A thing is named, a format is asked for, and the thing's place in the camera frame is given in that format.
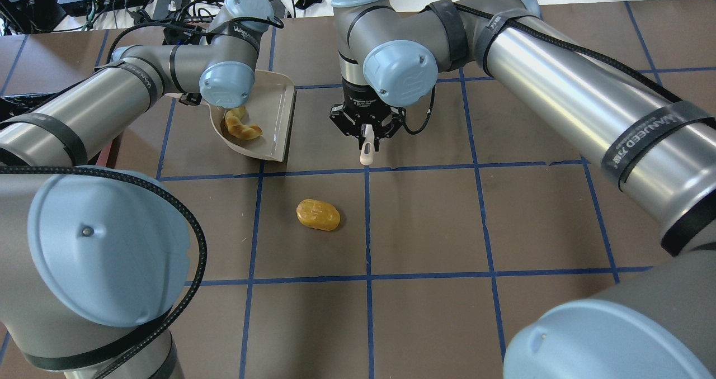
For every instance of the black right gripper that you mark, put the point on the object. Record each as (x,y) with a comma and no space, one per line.
(361,103)

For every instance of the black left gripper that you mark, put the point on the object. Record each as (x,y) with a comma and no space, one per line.
(192,98)

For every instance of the croissant bread piece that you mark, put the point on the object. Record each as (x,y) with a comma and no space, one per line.
(233,121)

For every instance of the white hand brush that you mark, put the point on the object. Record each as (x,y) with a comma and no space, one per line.
(367,151)

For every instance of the beige plastic dustpan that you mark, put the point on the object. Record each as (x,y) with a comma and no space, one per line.
(271,107)

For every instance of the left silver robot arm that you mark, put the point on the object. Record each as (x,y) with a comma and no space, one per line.
(98,263)

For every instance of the yellow oval bread bun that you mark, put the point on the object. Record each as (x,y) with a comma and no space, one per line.
(319,215)

